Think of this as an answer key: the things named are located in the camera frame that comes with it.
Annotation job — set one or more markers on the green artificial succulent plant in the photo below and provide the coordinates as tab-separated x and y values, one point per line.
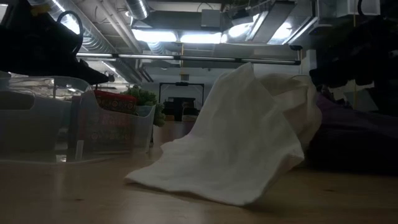
143	96

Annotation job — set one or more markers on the white cloth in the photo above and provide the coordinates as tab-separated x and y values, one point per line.
233	140

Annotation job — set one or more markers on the small silver ventilation duct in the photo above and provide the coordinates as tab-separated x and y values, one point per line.
136	7

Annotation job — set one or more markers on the horizontal metal crossbar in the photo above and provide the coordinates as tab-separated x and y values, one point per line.
186	57

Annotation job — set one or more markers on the large silver ventilation duct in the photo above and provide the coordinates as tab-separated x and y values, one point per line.
93	37

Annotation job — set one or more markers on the white ceiling box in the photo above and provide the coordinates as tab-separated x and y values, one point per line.
345	7

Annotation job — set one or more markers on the ceiling light panel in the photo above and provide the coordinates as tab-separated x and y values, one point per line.
200	38
154	35

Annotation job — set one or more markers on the grey ceiling junction box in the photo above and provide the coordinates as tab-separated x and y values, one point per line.
211	18

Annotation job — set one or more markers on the black rectangular frame stand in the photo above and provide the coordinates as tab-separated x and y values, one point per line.
182	84

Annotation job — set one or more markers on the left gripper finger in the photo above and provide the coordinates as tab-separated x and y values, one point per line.
90	76

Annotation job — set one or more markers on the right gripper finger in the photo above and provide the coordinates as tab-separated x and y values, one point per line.
325	77

